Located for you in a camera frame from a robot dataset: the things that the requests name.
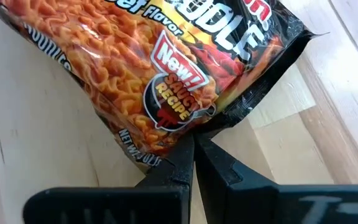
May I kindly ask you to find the black fire noodle pack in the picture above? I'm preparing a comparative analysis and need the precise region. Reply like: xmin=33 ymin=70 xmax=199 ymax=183
xmin=0 ymin=0 xmax=329 ymax=172

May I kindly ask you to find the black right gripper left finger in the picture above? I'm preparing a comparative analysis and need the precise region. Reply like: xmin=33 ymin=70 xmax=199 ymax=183
xmin=22 ymin=133 xmax=196 ymax=224

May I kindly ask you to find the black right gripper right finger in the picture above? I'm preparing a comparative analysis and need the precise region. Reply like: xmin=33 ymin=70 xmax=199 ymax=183
xmin=194 ymin=133 xmax=358 ymax=224

